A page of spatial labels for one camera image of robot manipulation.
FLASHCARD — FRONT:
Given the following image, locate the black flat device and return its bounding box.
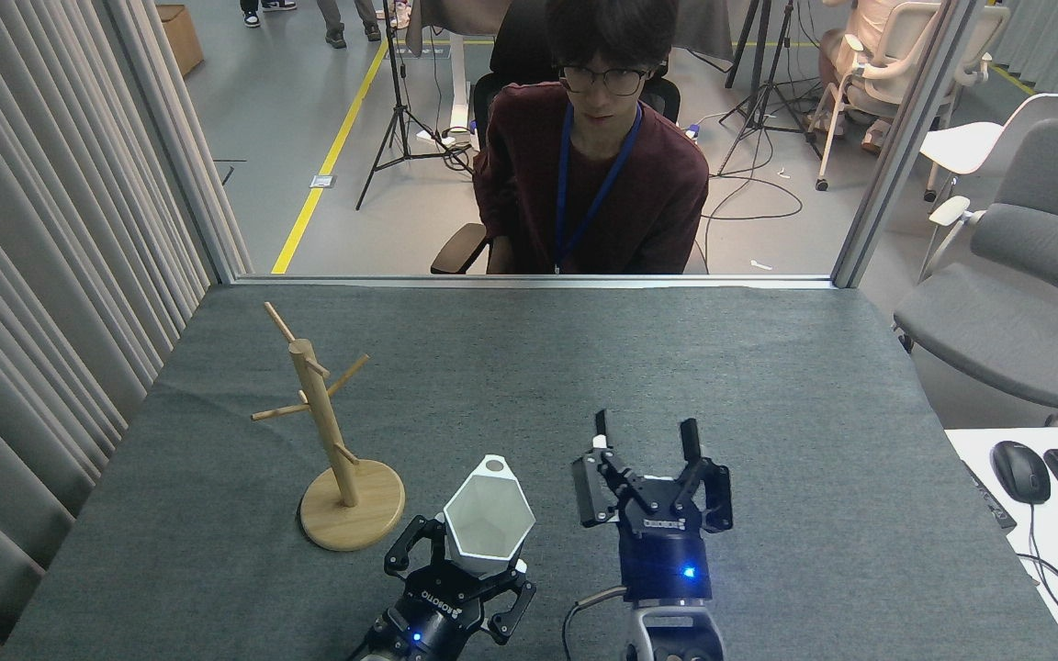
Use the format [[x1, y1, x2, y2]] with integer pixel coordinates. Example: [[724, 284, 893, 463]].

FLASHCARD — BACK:
[[962, 459, 1017, 530]]

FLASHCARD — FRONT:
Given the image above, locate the beige office chair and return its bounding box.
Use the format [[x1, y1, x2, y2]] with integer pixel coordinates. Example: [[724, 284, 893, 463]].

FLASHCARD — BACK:
[[809, 0, 1012, 192]]

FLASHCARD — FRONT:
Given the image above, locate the white hexagonal cup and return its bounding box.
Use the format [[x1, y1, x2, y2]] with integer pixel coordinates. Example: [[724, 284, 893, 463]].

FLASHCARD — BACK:
[[443, 454, 536, 579]]

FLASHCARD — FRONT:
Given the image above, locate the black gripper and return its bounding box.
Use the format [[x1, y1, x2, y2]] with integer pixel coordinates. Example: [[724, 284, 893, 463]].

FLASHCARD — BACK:
[[571, 409, 734, 602], [373, 514, 537, 661]]

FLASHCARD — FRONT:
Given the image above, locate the grey padded chair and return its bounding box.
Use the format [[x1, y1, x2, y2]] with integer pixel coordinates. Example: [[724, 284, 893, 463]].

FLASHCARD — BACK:
[[893, 118, 1058, 428]]

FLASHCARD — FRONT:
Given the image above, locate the black office chair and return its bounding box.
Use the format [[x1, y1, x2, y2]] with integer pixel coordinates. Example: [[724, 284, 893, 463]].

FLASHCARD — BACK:
[[430, 0, 682, 275]]

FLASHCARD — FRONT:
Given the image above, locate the seated person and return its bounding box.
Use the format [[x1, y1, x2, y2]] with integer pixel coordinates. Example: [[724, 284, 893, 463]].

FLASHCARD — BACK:
[[818, 0, 917, 154]]

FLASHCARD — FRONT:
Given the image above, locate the black computer mouse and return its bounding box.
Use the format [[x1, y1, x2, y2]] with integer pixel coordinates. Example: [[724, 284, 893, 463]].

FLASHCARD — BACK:
[[991, 441, 1052, 505]]

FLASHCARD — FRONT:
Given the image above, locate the white plastic chair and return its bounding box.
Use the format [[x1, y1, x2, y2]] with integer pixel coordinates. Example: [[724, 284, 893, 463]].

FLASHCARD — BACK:
[[917, 85, 1058, 281]]

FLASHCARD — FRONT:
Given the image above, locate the white standing desk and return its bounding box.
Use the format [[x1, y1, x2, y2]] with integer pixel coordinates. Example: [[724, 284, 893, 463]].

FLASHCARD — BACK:
[[405, 0, 513, 148]]

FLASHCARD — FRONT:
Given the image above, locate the wooden cup rack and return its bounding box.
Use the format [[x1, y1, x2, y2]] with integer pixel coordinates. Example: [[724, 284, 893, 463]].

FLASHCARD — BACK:
[[251, 301, 406, 553]]

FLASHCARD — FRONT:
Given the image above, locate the cardboard box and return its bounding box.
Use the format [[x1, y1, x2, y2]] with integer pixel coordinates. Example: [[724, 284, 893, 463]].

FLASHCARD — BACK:
[[155, 5, 206, 77]]

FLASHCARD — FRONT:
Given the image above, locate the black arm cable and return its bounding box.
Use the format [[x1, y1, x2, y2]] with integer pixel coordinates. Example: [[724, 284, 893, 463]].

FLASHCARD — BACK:
[[562, 588, 629, 661]]

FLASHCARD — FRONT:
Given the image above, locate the black tripod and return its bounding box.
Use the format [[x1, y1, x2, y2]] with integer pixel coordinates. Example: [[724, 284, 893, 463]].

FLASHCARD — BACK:
[[356, 0, 475, 210], [717, 0, 826, 175]]

